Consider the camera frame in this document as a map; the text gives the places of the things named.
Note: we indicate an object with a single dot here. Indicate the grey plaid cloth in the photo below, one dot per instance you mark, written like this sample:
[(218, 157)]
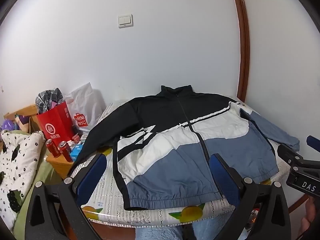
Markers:
[(48, 100)]

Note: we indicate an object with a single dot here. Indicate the black white blue jacket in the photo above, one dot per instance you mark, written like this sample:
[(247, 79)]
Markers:
[(162, 160)]

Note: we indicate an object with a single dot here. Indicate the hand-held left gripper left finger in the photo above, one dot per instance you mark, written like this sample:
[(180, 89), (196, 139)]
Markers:
[(92, 177)]

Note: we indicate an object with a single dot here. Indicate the white plastic bag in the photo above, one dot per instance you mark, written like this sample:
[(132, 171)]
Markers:
[(85, 105)]

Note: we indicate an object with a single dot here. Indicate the blue carton box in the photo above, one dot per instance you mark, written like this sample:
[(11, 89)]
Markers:
[(76, 152)]

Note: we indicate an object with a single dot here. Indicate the white light switch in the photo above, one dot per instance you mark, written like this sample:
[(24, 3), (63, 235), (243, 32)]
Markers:
[(125, 21)]

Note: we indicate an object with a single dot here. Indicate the pile of small packets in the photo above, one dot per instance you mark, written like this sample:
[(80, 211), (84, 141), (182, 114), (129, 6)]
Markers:
[(81, 138)]

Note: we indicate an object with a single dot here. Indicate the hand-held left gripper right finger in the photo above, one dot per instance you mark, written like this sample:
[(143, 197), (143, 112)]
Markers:
[(222, 177)]

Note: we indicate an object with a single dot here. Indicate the wooden nightstand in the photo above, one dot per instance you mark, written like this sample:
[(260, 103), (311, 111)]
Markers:
[(60, 167)]

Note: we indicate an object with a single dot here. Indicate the white flower print quilt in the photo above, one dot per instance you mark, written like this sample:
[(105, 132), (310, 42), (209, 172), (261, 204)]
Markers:
[(22, 160)]

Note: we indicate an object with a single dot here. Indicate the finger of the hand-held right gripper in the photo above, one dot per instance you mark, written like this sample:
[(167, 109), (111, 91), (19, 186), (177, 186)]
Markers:
[(313, 143), (290, 153)]

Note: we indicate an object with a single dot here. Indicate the purple toy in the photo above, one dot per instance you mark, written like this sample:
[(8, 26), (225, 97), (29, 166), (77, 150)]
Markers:
[(7, 125)]

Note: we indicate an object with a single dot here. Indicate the fruit print table cover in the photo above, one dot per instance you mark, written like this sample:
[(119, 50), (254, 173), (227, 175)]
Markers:
[(107, 200)]

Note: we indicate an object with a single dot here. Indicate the brown wooden door frame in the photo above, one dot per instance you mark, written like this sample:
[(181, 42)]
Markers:
[(243, 42)]

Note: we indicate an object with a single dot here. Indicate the person's right hand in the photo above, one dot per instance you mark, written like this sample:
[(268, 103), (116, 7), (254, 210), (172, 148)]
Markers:
[(311, 213)]

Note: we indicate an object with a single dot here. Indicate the red soda can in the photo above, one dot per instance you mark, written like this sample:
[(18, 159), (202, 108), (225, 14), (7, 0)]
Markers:
[(65, 152), (52, 148)]

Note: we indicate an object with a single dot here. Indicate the wooden headboard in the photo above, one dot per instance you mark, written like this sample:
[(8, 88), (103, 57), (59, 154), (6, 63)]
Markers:
[(25, 111)]

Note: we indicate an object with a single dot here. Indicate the green bed sheet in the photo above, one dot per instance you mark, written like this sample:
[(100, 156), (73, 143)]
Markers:
[(43, 172)]

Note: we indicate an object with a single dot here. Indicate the red paper bag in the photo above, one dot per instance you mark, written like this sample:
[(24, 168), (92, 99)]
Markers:
[(55, 125)]

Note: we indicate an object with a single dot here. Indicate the person's light blue fleece pants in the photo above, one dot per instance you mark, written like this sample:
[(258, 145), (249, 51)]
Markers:
[(160, 232)]

